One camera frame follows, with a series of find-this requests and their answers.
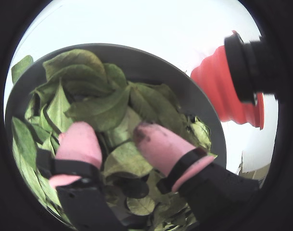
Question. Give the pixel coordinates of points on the pile of green leaves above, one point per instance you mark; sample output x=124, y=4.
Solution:
x=93, y=96

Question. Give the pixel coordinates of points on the red collapsible silicone cup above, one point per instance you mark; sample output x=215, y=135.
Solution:
x=216, y=79

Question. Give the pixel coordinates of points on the black threaded cylindrical part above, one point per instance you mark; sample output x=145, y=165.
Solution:
x=249, y=67

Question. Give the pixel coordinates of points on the grey round shallow bowl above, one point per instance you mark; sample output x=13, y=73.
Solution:
x=177, y=79

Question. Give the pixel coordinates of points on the loose green leaf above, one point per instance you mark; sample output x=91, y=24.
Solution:
x=21, y=67

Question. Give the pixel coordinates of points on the gripper finger with pink pad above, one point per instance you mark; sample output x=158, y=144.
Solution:
x=76, y=144
x=160, y=146

